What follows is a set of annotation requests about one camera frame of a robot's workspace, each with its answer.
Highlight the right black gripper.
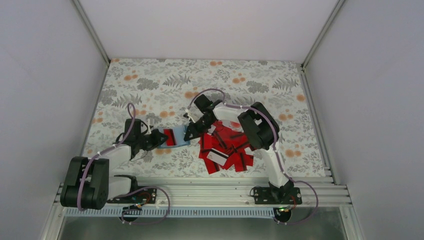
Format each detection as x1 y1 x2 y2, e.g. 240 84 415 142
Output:
184 115 215 142

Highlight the red card with black stripe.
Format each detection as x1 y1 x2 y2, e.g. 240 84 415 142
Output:
163 128 177 147

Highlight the teal card holder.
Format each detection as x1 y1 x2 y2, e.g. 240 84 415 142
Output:
157 125 191 149

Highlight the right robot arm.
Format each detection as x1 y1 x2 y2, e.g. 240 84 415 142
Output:
184 93 294 204

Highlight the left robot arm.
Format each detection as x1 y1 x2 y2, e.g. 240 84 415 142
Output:
59 118 169 210

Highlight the white card under stripe card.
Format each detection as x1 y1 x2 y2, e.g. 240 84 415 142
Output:
207 148 229 166

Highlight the pile of red cards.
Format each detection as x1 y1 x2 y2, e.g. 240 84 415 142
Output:
198 121 255 174

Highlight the floral patterned table mat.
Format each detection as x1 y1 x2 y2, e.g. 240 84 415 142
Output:
83 58 325 177

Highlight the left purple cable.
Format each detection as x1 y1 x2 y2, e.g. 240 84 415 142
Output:
76 102 171 226

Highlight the purple cable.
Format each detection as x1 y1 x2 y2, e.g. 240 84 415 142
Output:
76 102 171 226
187 88 319 226

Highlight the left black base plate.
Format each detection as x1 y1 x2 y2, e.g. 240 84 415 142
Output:
106 188 158 205

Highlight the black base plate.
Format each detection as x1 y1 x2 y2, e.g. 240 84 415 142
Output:
249 186 303 205
106 188 158 205

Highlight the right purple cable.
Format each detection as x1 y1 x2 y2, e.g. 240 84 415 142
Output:
187 88 319 226

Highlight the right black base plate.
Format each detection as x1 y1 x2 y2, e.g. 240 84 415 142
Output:
249 186 303 205

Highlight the aluminium rail frame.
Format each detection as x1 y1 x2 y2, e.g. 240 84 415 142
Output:
54 175 353 208

